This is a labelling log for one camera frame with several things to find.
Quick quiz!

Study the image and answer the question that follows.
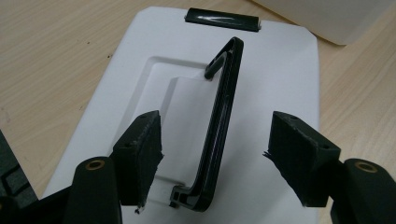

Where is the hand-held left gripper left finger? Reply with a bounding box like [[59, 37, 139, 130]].
[[109, 109, 165, 216]]

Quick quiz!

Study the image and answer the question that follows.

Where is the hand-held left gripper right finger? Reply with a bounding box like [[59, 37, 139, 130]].
[[262, 110, 343, 208]]

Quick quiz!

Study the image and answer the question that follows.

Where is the white plastic storage box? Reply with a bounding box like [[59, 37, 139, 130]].
[[41, 6, 321, 224]]

